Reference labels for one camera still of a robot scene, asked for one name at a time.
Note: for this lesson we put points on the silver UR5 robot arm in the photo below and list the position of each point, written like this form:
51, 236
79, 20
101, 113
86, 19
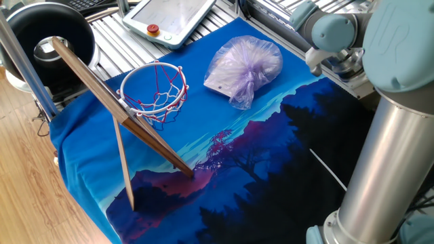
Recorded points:
383, 152

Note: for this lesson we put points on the blue landscape print cloth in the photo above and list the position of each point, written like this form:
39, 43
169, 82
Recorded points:
237, 162

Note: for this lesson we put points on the purple plastic bag with box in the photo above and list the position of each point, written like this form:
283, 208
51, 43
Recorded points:
244, 64

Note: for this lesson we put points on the white hoop with net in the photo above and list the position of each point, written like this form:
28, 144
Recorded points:
152, 112

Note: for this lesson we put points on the white teach pendant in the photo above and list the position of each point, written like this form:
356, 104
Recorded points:
169, 17

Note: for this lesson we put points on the black keyboard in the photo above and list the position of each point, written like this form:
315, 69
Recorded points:
84, 4

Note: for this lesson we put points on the wooden picture frame stand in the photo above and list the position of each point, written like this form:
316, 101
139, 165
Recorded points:
101, 85

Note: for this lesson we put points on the aluminium frame post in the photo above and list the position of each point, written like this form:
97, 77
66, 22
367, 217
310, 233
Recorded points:
23, 62

